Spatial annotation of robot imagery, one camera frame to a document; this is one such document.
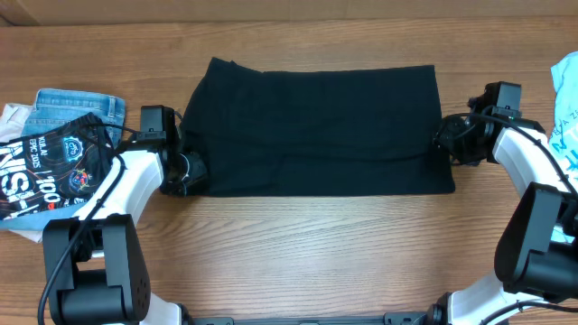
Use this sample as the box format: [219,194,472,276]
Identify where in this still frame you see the black t-shirt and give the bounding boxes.
[181,58,455,197]

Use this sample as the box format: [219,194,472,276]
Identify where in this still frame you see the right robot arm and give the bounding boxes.
[419,81,577,325]

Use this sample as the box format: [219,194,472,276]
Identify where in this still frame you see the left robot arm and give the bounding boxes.
[37,106,208,324]

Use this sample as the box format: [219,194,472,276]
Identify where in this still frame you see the light blue printed t-shirt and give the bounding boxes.
[548,51,578,245]

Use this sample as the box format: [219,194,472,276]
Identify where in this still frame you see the black printed sports jersey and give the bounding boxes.
[1,113,112,220]

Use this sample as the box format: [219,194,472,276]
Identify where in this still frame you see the blue denim jeans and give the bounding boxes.
[1,88,126,241]

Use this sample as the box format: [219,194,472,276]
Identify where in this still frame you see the beige folded garment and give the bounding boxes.
[0,103,54,244]

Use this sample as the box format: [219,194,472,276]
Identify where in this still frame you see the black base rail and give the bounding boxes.
[183,311,426,325]

